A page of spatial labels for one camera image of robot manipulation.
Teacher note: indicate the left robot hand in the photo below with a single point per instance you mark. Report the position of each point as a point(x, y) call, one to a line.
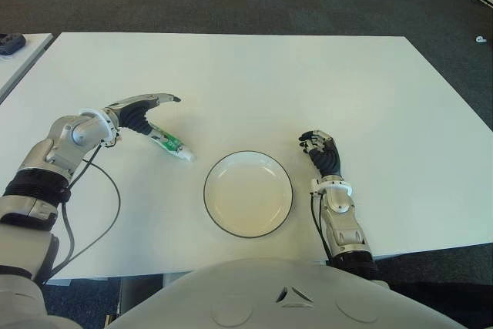
point(133, 113)

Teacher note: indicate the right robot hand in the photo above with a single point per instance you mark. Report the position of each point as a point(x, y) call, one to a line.
point(327, 155)

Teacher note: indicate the green white toothpaste tube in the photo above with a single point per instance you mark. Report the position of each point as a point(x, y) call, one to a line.
point(173, 148)

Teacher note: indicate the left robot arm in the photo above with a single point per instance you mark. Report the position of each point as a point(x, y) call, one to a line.
point(58, 148)

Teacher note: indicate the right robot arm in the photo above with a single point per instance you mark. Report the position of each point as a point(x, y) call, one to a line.
point(343, 225)

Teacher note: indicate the white plate with black rim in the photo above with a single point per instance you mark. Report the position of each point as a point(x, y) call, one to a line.
point(246, 194)

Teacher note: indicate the white side table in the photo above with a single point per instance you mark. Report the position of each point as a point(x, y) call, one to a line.
point(23, 63)

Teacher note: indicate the black handheld device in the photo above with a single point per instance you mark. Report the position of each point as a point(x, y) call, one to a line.
point(11, 44)

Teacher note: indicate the grey robot torso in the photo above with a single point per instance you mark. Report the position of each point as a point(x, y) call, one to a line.
point(289, 298)

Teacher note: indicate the black fabric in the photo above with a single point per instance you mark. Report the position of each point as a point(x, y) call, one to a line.
point(443, 306)

